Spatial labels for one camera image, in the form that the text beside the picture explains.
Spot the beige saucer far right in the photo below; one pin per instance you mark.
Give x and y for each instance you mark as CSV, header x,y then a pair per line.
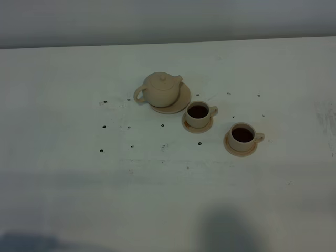
x,y
238,153

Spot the beige teacup far right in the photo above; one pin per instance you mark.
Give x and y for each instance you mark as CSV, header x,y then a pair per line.
x,y
243,137

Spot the beige saucer near teapot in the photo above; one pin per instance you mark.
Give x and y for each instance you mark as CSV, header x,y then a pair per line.
x,y
196,130

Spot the beige teacup near teapot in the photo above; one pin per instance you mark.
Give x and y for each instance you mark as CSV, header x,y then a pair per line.
x,y
199,113

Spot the beige ceramic teapot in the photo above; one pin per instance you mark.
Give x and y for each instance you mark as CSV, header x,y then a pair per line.
x,y
159,89

